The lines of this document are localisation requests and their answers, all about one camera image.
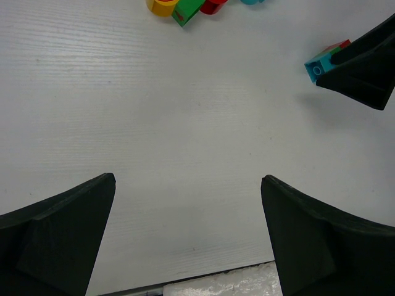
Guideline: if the red green teal lego stack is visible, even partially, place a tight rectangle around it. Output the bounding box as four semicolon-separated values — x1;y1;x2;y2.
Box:
304;39;351;83

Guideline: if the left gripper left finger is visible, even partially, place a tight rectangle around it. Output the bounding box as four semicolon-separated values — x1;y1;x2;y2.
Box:
1;173;116;295

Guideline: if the red rounded lego brick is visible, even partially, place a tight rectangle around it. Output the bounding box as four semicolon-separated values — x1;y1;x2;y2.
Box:
200;0;228;15

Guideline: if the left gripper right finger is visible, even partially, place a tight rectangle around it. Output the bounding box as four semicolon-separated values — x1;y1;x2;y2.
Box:
261;175;394;295

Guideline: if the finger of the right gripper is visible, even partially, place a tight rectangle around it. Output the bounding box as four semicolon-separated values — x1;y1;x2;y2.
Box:
316;15;394;110

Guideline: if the blue flower face lego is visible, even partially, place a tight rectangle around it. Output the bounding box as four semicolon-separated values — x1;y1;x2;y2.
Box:
241;0;265;6

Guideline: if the green small lego brick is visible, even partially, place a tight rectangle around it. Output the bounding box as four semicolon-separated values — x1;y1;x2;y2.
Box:
172;0;205;27

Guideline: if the yellow orange flower lego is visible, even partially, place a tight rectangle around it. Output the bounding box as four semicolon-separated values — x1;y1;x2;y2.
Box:
146;0;179;17

